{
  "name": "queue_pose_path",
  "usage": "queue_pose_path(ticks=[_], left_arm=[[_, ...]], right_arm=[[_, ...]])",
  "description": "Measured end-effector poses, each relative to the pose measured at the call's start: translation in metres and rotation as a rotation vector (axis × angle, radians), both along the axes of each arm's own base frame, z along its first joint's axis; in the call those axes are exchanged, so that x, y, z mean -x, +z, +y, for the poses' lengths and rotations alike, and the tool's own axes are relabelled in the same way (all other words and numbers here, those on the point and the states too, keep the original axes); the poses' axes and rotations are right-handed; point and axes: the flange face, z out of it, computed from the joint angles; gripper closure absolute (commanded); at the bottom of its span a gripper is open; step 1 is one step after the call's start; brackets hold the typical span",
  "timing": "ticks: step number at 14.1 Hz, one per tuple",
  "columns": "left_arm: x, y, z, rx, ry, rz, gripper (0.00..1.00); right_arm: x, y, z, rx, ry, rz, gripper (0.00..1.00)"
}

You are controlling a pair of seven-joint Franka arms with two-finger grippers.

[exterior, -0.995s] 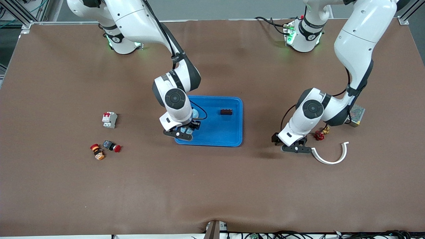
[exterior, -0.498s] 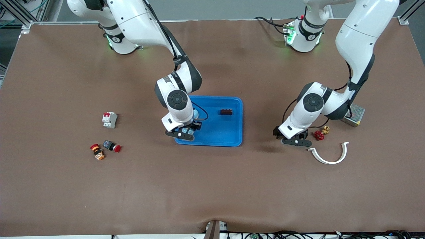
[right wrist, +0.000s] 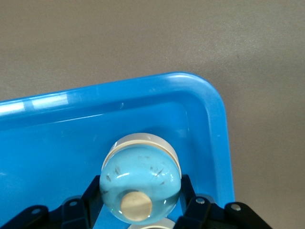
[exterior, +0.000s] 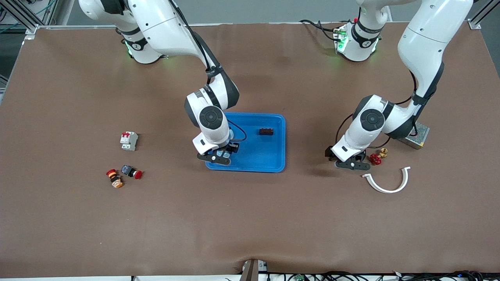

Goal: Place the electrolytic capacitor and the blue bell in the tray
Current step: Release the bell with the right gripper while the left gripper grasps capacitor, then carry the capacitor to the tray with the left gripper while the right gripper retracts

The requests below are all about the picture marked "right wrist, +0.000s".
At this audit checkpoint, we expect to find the brown table mat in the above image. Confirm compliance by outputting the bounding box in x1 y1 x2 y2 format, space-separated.
0 0 305 229

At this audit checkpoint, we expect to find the blue plastic tray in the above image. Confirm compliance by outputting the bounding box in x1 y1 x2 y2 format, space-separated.
0 72 235 229

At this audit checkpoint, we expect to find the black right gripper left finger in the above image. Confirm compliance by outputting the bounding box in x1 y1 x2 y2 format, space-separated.
0 175 105 229

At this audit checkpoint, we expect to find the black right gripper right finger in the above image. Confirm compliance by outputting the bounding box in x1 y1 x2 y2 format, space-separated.
175 174 272 229

